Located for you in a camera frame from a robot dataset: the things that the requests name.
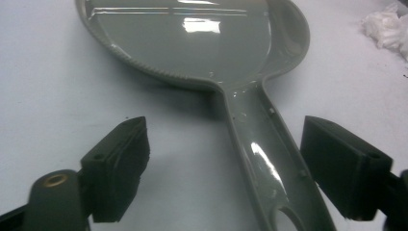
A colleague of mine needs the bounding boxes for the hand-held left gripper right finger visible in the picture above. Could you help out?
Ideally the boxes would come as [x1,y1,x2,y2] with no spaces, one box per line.
[299,115,395,222]

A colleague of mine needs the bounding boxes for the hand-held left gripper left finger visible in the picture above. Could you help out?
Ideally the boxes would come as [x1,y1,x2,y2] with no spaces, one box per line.
[80,115,151,224]

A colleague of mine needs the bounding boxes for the grey dustpan with orange lip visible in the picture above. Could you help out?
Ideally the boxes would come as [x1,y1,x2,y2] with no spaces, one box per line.
[74,0,338,231]

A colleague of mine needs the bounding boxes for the pile of white paper scraps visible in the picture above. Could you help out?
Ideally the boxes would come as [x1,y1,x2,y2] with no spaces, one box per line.
[361,2,408,63]

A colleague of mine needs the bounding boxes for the white table mat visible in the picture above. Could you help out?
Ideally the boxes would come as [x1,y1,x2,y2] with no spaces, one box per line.
[0,0,408,231]

